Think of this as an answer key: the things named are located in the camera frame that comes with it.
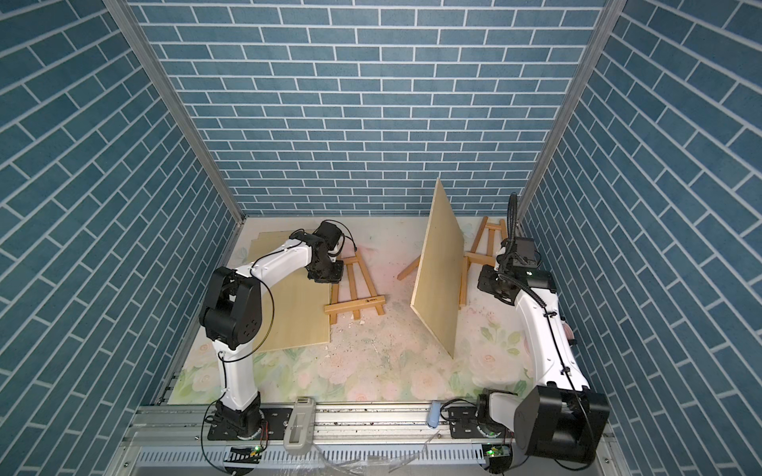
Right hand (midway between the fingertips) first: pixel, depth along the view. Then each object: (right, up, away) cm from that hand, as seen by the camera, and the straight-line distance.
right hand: (489, 280), depth 82 cm
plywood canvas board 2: (-15, -3, -1) cm, 15 cm away
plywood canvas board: (-58, -11, +10) cm, 60 cm away
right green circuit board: (-1, -41, -9) cm, 42 cm away
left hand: (-44, -2, +14) cm, 46 cm away
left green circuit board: (-64, -42, -10) cm, 77 cm away
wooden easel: (-39, -8, +9) cm, 41 cm away
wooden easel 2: (+1, +5, +23) cm, 24 cm away
